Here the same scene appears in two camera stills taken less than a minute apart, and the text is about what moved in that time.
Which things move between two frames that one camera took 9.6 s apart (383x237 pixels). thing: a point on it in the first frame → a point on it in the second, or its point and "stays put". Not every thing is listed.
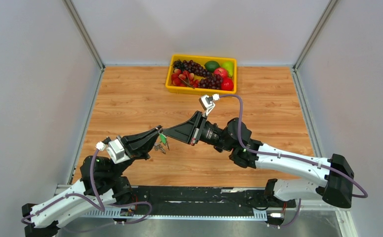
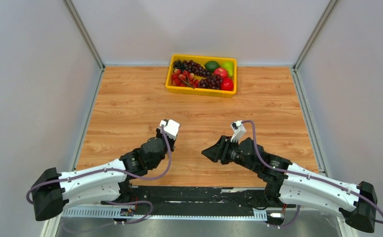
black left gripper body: (142, 152) → (171, 143)
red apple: (222, 71) stays put
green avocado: (211, 65) stays put
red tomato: (227, 84) stays put
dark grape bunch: (210, 81) stays put
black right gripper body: (196, 129) → (230, 153)
